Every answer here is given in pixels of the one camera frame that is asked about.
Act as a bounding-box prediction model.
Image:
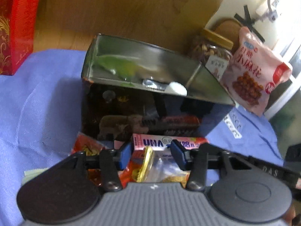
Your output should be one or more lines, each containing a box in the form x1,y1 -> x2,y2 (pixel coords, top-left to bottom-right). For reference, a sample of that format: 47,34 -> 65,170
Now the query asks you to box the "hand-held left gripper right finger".
170,140 -> 238,191

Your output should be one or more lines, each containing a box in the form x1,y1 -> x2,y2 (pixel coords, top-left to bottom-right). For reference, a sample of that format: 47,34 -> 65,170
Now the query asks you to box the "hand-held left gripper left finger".
68,142 -> 132,192

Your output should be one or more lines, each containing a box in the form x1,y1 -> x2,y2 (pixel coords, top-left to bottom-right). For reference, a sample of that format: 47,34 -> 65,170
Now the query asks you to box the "clear plastic snack packet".
150,149 -> 191,183

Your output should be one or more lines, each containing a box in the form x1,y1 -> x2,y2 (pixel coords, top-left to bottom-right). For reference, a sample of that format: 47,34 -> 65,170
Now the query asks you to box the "gold candy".
132,146 -> 154,183

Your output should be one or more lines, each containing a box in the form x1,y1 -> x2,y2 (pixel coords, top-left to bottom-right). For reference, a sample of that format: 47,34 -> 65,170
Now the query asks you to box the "pink candy packet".
132,133 -> 210,151

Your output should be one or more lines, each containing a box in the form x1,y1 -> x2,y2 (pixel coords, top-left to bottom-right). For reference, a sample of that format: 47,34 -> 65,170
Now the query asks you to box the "black cardboard box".
81,33 -> 236,142

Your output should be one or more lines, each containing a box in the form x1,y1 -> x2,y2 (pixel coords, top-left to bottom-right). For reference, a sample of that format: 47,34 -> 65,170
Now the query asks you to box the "red snack packet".
71,132 -> 146,189

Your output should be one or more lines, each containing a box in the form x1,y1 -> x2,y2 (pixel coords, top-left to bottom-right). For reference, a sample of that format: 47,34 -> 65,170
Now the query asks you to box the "white snack packet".
142,79 -> 187,96

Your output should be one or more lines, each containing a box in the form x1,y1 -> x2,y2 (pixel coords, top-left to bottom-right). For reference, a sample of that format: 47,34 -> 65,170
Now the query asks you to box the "green paper sheet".
22,168 -> 47,184

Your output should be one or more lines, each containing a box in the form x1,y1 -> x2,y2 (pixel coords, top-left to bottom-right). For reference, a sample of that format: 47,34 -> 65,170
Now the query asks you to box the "blue printed cloth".
0,48 -> 285,226

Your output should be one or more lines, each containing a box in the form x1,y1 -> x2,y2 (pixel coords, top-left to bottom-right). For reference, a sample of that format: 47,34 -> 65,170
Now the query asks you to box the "pink snack bag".
220,26 -> 293,116

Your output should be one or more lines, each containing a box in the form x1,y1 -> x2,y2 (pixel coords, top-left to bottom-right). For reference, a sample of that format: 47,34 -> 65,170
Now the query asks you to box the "nut jar with yellow lid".
190,28 -> 234,80

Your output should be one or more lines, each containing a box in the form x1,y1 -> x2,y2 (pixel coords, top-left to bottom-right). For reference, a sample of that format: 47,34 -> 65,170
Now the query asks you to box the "wooden board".
34,0 -> 233,52

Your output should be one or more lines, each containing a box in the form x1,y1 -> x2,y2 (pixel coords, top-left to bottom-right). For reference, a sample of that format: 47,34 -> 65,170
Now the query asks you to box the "red gift box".
0,0 -> 45,76

